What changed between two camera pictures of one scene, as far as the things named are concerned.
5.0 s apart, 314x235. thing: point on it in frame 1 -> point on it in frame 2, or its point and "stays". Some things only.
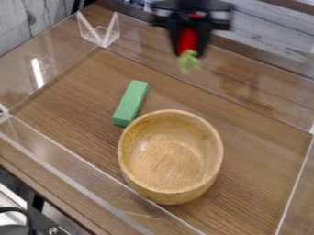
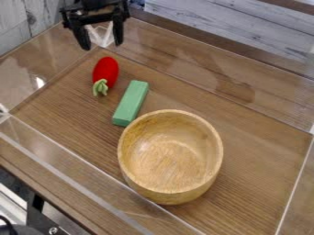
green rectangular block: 130,103 stays
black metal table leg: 39,224 stays
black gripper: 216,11 -> 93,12
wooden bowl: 170,154 stays
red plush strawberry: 188,57 -> 105,74
